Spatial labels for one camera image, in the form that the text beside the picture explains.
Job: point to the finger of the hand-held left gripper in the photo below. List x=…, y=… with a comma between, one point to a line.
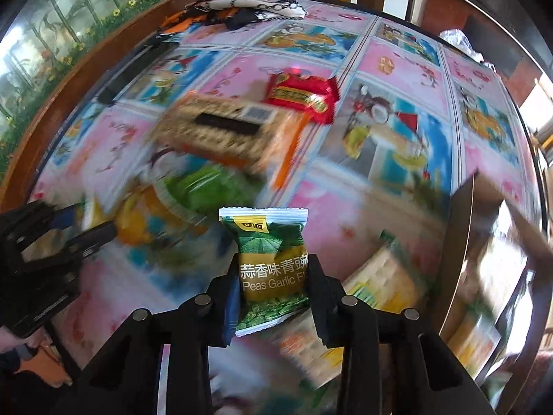
x=95, y=235
x=69, y=217

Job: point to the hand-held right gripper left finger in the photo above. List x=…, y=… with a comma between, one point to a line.
x=229, y=328

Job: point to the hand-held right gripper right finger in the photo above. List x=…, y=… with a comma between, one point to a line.
x=319, y=307

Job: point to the green pea snack packet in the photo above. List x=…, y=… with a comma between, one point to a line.
x=207, y=186
x=272, y=246

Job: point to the cardboard box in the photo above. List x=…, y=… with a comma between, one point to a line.
x=458, y=242

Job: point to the long orange cracker pack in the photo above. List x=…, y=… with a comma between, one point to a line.
x=216, y=138

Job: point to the printed colourful tablecloth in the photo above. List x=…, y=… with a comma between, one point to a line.
x=389, y=207

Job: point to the black phone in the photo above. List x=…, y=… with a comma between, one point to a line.
x=134, y=62

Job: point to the red snack packet gold label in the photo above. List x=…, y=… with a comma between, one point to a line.
x=302, y=95

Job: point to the black white patterned cloth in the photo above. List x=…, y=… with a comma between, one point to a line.
x=276, y=8

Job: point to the white plastic bag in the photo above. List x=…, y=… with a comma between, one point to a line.
x=458, y=39

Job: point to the flower landscape wall picture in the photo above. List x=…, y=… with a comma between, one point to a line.
x=65, y=21

